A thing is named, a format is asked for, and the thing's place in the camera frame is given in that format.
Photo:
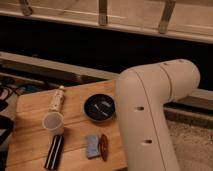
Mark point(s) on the dark ceramic bowl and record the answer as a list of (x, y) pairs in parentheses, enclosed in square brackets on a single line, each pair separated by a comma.
[(99, 107)]

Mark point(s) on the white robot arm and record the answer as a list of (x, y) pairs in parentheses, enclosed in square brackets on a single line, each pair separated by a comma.
[(140, 94)]

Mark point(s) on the white spray bottle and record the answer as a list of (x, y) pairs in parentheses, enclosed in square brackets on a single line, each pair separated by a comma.
[(57, 99)]

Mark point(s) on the blue grey sponge block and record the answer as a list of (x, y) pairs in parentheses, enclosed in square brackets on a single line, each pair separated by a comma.
[(92, 146)]

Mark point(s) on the dark red oval object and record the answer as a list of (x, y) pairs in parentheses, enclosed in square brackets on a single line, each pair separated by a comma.
[(103, 146)]

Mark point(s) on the middle metal railing post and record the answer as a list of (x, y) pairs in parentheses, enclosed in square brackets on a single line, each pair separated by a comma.
[(102, 8)]

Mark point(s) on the metal railing post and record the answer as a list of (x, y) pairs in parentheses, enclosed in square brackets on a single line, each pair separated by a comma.
[(166, 15), (102, 8), (25, 8)]

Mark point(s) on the right metal railing post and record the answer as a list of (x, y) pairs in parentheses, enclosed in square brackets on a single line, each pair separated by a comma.
[(166, 15)]

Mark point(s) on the left metal railing post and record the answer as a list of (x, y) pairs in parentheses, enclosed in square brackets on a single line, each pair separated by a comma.
[(25, 8)]

